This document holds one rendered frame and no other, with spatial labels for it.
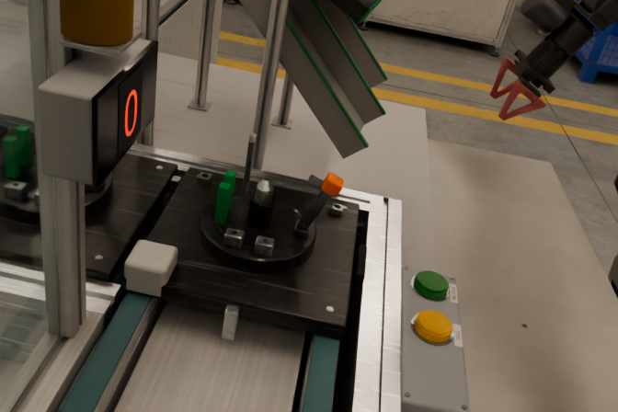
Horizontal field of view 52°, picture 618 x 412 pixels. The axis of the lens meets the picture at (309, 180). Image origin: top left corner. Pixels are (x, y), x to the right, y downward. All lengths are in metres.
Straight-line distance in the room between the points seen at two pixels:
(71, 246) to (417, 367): 0.36
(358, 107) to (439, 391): 0.52
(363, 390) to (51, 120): 0.38
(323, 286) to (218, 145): 0.51
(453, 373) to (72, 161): 0.43
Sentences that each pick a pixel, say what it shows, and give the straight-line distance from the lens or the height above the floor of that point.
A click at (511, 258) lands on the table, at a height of 0.86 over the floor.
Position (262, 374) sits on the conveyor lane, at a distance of 0.69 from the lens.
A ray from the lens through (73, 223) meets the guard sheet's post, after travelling 0.57.
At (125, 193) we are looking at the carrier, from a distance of 0.83.
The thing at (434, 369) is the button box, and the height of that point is 0.96.
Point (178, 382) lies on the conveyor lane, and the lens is 0.68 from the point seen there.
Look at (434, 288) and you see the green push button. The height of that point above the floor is 0.97.
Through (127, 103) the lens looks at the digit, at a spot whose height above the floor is 1.21.
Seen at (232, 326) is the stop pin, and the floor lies 0.95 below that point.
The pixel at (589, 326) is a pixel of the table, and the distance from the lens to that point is 1.01.
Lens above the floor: 1.43
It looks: 31 degrees down
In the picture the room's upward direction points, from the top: 12 degrees clockwise
